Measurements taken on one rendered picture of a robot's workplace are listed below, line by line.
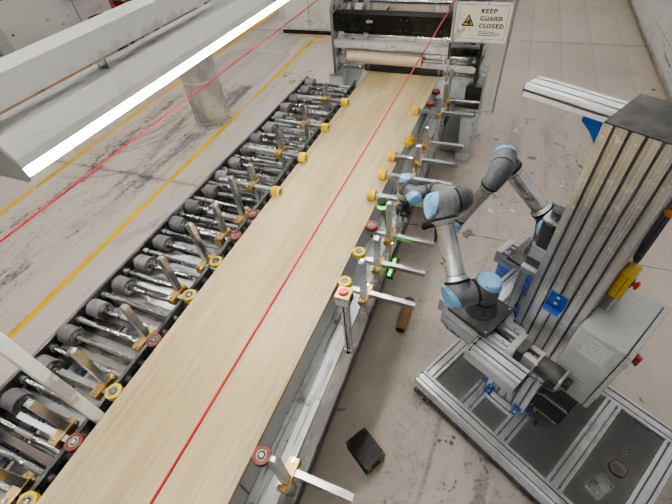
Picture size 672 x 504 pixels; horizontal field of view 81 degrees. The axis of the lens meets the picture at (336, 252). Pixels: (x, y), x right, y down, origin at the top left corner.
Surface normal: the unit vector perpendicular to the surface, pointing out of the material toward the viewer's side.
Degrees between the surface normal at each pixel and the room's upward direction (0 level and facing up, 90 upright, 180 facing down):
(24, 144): 61
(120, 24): 90
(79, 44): 90
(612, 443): 0
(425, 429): 0
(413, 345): 0
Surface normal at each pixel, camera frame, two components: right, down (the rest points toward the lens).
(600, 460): -0.07, -0.69
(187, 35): 0.77, -0.14
